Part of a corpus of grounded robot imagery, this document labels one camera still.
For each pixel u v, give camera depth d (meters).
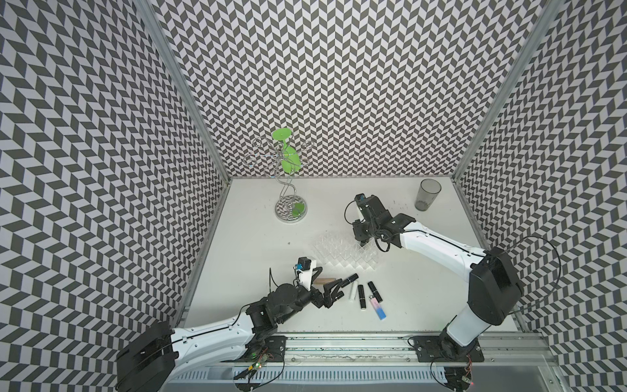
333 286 0.68
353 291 0.84
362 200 0.77
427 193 0.98
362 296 0.83
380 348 0.75
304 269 0.66
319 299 0.68
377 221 0.65
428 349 0.74
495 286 0.44
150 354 0.43
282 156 0.85
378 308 0.80
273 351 0.73
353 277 0.86
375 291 0.83
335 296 0.68
